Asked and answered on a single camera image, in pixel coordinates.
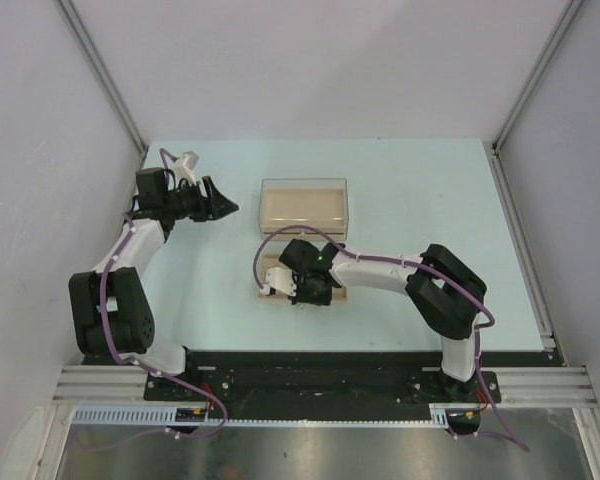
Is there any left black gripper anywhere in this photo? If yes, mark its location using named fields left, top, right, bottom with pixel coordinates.
left=163, top=176, right=237, bottom=223

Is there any beige velvet ring tray drawer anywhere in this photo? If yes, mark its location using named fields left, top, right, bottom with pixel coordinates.
left=255, top=253, right=348, bottom=307

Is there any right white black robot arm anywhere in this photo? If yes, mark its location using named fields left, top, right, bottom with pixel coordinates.
left=262, top=239, right=487, bottom=401

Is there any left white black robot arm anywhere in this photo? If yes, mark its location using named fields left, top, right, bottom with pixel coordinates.
left=68, top=167, right=239, bottom=400

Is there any beige jewelry box clear case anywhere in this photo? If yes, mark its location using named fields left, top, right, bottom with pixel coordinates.
left=259, top=178, right=349, bottom=240

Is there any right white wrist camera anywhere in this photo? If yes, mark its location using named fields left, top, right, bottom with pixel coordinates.
left=261, top=266, right=297, bottom=297

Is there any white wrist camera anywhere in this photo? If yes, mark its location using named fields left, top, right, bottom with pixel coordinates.
left=171, top=151, right=199, bottom=185
left=261, top=266, right=297, bottom=297

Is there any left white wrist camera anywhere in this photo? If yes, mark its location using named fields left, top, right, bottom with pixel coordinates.
left=171, top=151, right=199, bottom=185

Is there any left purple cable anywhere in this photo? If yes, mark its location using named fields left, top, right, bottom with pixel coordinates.
left=99, top=147, right=181, bottom=381

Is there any grey slotted cable duct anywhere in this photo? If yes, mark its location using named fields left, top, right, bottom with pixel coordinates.
left=72, top=405, right=477, bottom=428

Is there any left aluminium frame post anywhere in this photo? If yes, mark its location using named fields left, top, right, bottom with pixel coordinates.
left=53, top=0, right=147, bottom=158

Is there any aluminium frame post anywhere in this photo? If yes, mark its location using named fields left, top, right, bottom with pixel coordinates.
left=53, top=0, right=147, bottom=158
left=490, top=0, right=588, bottom=155

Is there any right aluminium frame post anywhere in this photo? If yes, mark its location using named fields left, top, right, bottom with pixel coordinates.
left=490, top=0, right=588, bottom=155

